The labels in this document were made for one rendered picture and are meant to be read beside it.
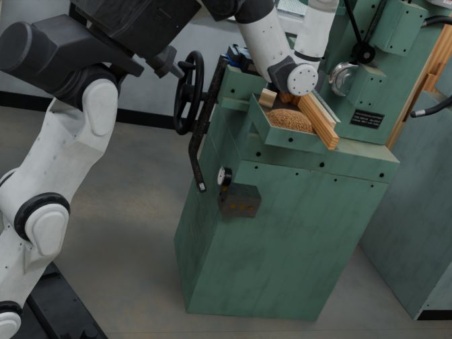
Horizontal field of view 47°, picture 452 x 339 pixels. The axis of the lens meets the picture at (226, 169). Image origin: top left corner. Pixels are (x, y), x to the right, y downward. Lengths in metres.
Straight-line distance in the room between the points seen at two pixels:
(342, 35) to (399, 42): 0.18
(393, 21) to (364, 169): 0.51
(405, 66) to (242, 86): 0.56
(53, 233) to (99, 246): 0.93
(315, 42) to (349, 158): 0.68
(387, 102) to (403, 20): 0.33
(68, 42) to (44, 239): 0.50
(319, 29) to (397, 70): 0.68
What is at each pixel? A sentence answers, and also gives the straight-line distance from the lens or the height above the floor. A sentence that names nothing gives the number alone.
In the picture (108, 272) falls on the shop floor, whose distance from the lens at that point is 2.19.
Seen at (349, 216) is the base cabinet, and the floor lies 0.55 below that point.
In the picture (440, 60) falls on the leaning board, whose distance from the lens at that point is 3.77.
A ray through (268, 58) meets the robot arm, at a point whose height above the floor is 1.15.
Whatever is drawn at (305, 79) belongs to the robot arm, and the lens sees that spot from 1.24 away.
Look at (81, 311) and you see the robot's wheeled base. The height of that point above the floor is 0.19.
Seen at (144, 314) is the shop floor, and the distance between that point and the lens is 2.07.
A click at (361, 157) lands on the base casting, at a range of 1.86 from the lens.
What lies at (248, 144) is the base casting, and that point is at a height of 0.77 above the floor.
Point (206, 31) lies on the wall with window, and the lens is 3.18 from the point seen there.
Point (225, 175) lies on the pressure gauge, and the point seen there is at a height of 0.68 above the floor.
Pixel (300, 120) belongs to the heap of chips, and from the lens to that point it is 1.57.
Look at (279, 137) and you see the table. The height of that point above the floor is 0.87.
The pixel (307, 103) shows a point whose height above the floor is 0.94.
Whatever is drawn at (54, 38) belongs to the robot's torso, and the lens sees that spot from 1.19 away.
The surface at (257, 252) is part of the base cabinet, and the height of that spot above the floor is 0.33.
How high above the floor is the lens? 1.47
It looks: 28 degrees down
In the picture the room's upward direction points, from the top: 19 degrees clockwise
